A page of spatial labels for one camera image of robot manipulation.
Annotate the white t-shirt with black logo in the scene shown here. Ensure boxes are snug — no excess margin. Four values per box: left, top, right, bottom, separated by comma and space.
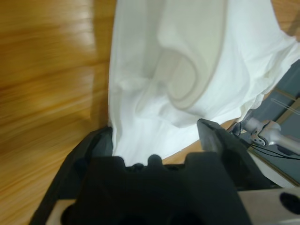
107, 0, 300, 166

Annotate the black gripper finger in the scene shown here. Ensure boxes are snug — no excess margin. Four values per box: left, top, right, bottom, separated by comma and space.
196, 118, 273, 190
30, 126, 113, 225

